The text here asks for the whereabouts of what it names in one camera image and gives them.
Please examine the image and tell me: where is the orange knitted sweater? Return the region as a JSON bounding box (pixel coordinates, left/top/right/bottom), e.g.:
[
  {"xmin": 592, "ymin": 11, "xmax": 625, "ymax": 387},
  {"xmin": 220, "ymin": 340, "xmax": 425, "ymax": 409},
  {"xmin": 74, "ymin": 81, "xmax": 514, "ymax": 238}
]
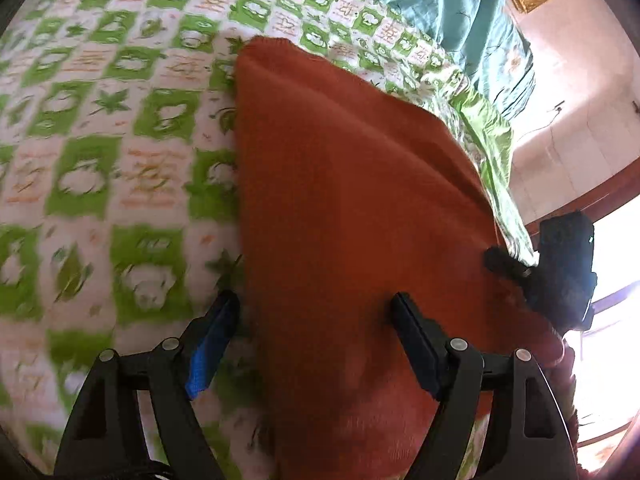
[{"xmin": 232, "ymin": 35, "xmax": 577, "ymax": 480}]

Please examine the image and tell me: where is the dark wooden window frame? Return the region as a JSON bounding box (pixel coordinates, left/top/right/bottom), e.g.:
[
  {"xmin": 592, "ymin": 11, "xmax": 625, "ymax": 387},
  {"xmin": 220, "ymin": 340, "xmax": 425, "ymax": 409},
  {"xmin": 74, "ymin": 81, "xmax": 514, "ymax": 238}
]
[{"xmin": 520, "ymin": 157, "xmax": 640, "ymax": 233}]

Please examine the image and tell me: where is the thin wall cable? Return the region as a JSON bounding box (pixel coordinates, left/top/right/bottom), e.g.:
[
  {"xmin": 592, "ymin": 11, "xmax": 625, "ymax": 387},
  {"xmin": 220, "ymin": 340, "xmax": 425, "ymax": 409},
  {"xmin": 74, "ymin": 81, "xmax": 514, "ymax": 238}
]
[{"xmin": 519, "ymin": 100, "xmax": 568, "ymax": 142}]

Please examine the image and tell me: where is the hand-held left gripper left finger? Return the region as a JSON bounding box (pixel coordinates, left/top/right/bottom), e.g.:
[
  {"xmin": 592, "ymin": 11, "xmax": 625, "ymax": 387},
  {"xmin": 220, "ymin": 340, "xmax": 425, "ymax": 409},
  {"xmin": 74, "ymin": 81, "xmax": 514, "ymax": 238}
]
[{"xmin": 52, "ymin": 290, "xmax": 242, "ymax": 480}]

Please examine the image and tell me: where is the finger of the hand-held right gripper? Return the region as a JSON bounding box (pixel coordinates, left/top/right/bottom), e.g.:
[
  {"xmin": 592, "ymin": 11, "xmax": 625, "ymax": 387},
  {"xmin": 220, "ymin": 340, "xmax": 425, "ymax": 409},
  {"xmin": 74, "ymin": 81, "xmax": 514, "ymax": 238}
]
[{"xmin": 482, "ymin": 245, "xmax": 540, "ymax": 282}]

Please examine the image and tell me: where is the teal floral quilt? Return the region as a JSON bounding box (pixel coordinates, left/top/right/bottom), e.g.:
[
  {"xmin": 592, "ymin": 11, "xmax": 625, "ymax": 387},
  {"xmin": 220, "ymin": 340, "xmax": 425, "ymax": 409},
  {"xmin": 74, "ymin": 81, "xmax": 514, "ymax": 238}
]
[{"xmin": 320, "ymin": 0, "xmax": 537, "ymax": 122}]

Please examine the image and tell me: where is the green checkered bedsheet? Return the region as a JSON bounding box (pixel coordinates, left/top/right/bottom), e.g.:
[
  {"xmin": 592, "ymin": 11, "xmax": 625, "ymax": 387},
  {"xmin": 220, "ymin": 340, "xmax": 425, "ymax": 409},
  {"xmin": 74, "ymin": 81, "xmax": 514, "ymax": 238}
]
[{"xmin": 0, "ymin": 0, "xmax": 538, "ymax": 480}]

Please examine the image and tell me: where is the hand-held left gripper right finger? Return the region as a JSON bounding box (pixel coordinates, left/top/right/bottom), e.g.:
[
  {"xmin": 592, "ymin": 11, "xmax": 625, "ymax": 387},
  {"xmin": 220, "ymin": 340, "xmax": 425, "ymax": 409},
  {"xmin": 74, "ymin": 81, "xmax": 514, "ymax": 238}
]
[{"xmin": 390, "ymin": 292, "xmax": 581, "ymax": 480}]

